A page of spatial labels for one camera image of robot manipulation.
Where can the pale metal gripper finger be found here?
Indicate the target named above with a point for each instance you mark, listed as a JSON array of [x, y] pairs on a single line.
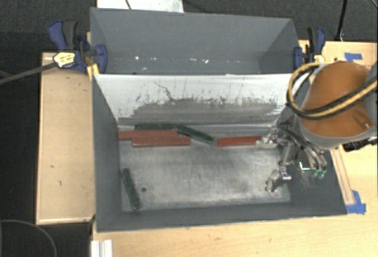
[[279, 176], [270, 142]]

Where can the red-brown flat block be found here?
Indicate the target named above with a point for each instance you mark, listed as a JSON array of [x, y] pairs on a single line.
[[161, 142], [147, 135], [239, 141]]

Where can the dark green flat block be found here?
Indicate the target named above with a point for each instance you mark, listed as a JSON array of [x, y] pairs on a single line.
[[131, 189], [155, 126], [195, 133]]

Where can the grey metal bin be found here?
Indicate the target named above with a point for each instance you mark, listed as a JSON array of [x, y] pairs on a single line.
[[189, 43]]

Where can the pale wood board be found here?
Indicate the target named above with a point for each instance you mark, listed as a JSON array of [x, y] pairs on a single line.
[[66, 137]]

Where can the black cylinder on white bracket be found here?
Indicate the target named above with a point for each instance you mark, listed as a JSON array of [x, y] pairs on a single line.
[[358, 145]]

